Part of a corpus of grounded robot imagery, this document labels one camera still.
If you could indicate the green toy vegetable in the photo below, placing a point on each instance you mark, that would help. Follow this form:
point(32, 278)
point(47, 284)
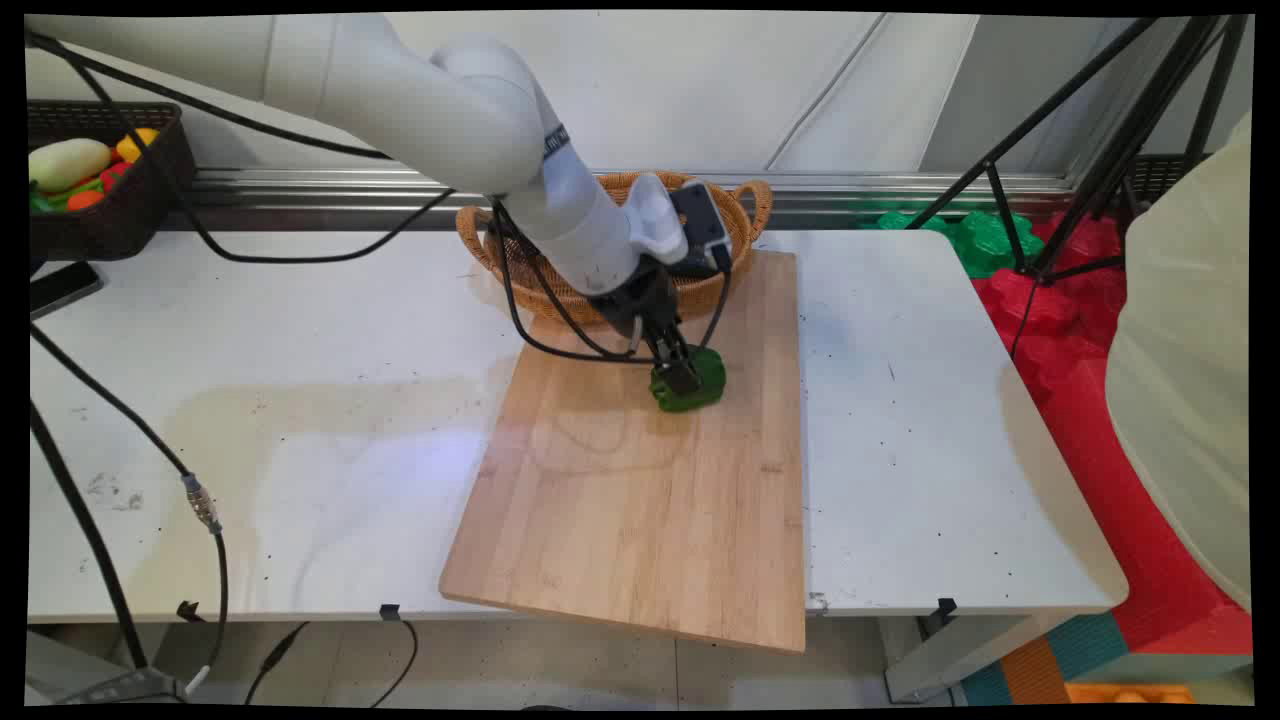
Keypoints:
point(50, 198)

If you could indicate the red toy vegetable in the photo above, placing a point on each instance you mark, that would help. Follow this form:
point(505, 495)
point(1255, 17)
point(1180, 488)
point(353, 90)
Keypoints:
point(114, 174)

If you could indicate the wooden cutting board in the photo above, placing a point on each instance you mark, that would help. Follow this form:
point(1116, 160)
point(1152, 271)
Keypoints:
point(650, 480)

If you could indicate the dark woven bin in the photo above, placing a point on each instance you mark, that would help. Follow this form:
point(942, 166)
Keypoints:
point(1160, 180)

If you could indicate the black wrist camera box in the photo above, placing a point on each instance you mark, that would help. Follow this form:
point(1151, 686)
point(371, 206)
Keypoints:
point(700, 225)

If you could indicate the black tripod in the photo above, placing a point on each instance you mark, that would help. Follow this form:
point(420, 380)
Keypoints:
point(1120, 150)

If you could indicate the black smartphone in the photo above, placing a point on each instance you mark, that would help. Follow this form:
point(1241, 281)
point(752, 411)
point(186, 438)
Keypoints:
point(62, 287)

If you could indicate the red foam mat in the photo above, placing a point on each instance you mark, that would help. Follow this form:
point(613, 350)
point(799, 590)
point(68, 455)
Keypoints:
point(1110, 420)

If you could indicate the teal and orange foam mat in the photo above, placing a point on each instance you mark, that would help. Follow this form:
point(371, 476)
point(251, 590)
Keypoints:
point(1080, 665)

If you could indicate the yellow toy pepper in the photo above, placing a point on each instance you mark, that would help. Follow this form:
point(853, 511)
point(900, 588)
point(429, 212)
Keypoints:
point(138, 144)

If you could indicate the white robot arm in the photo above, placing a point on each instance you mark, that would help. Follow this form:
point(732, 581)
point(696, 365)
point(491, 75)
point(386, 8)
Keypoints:
point(450, 110)

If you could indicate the orange toy vegetable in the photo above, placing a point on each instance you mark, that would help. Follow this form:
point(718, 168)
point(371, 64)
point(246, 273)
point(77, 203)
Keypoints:
point(84, 199)

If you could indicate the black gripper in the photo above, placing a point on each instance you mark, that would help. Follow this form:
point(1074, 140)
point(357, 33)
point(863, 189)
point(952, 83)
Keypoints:
point(638, 296)

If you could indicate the green bell pepper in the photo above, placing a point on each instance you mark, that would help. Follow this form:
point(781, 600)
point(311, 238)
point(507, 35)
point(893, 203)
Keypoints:
point(706, 380)

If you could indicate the cream fabric cover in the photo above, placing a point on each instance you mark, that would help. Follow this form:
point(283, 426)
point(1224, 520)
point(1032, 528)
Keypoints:
point(1190, 370)

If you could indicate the metal window rail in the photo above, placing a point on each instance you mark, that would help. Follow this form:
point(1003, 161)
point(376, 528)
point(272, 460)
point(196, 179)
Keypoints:
point(900, 188)

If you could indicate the cream toy eggplant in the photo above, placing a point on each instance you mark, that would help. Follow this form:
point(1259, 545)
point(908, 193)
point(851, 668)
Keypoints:
point(68, 163)

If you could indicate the grey stand base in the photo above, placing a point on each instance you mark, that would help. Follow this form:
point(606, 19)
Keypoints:
point(100, 685)

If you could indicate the white table leg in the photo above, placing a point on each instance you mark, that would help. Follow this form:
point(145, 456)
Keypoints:
point(960, 655)

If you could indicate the green foam mat pieces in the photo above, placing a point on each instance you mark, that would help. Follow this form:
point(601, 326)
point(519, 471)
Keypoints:
point(975, 238)

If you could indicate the dark brown woven basket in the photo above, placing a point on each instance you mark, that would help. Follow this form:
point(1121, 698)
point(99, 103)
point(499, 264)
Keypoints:
point(130, 205)

